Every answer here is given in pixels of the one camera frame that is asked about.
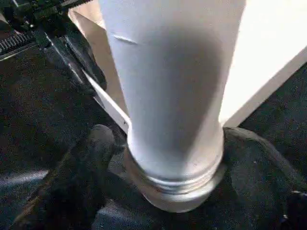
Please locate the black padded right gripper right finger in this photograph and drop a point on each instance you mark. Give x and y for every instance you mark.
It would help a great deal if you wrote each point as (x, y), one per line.
(263, 187)

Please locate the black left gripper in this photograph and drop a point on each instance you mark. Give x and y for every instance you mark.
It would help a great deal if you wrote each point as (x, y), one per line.
(28, 24)

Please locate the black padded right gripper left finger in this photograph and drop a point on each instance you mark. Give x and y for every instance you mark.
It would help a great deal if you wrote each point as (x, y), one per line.
(72, 187)

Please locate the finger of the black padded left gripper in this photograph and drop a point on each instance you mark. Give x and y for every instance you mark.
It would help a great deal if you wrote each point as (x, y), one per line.
(93, 69)

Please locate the white plastic table leg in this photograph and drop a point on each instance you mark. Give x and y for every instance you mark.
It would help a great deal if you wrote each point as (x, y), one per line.
(168, 95)

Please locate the white plastic table top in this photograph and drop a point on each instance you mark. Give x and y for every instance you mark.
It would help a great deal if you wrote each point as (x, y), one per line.
(263, 48)

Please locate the black work mat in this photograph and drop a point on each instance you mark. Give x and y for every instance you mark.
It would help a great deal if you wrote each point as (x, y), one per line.
(36, 119)

